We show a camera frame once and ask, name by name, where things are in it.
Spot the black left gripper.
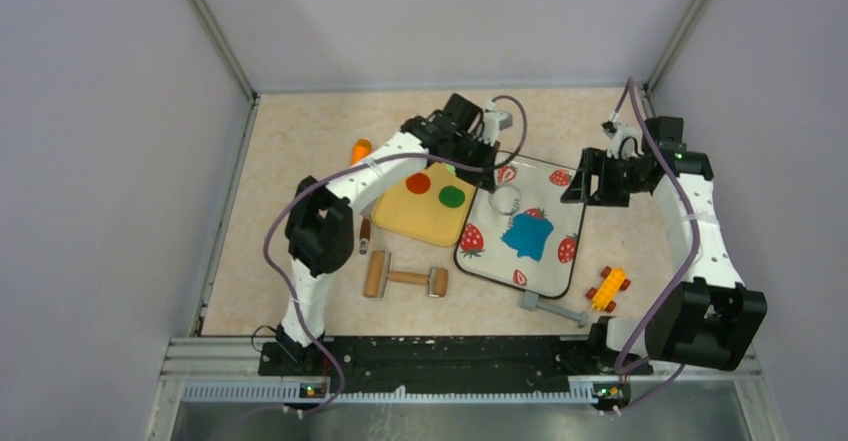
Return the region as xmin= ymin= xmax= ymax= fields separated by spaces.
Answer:
xmin=448 ymin=133 xmax=500 ymax=193

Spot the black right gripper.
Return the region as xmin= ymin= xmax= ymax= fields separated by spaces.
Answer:
xmin=562 ymin=147 xmax=649 ymax=208

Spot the white strawberry enamel tray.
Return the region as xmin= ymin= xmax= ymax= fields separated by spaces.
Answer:
xmin=454 ymin=155 xmax=585 ymax=299

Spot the blue play dough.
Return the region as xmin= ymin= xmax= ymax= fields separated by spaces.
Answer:
xmin=501 ymin=213 xmax=554 ymax=262

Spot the silver tape roll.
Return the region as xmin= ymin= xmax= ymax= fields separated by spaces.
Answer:
xmin=489 ymin=183 xmax=522 ymax=217

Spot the wooden roller tool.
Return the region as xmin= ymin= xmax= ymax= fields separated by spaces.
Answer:
xmin=362 ymin=251 xmax=450 ymax=300

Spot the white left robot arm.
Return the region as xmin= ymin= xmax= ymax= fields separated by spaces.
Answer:
xmin=272 ymin=93 xmax=512 ymax=375

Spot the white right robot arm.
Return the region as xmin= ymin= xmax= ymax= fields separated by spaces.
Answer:
xmin=561 ymin=115 xmax=768 ymax=373

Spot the dark green dough disc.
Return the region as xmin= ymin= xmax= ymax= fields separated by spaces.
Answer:
xmin=438 ymin=185 xmax=466 ymax=209

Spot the red dough disc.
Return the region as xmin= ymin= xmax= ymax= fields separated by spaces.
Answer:
xmin=405 ymin=172 xmax=432 ymax=195

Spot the yellow toy brick car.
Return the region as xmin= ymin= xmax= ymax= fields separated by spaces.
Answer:
xmin=585 ymin=266 xmax=632 ymax=313

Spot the orange toy rolling pin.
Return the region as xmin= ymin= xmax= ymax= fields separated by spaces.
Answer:
xmin=350 ymin=138 xmax=373 ymax=165

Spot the grey toy bolt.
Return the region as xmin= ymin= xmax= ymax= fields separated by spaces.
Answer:
xmin=520 ymin=291 xmax=589 ymax=328

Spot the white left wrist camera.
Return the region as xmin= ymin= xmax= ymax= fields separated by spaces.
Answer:
xmin=478 ymin=98 xmax=513 ymax=146

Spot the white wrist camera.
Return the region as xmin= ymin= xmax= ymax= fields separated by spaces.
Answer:
xmin=478 ymin=98 xmax=513 ymax=146
xmin=601 ymin=112 xmax=642 ymax=160

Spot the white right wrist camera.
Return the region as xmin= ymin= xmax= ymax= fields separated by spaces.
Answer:
xmin=601 ymin=112 xmax=642 ymax=160

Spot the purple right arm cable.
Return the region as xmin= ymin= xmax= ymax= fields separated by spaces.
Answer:
xmin=601 ymin=78 xmax=702 ymax=416

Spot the brown handled scraper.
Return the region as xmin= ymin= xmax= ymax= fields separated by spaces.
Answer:
xmin=358 ymin=216 xmax=372 ymax=255

